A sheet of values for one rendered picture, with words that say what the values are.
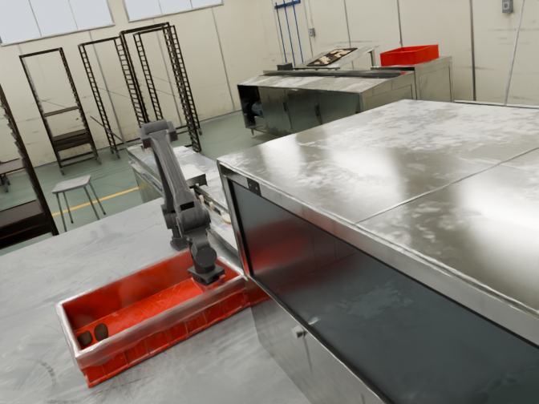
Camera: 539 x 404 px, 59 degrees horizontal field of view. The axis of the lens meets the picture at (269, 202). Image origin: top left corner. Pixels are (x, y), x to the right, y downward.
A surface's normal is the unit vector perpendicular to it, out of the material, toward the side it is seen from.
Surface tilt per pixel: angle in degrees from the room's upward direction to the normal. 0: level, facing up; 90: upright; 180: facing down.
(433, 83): 90
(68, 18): 90
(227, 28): 90
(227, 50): 90
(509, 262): 0
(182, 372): 0
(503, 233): 0
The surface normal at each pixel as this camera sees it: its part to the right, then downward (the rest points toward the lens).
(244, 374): -0.19, -0.92
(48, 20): 0.44, 0.24
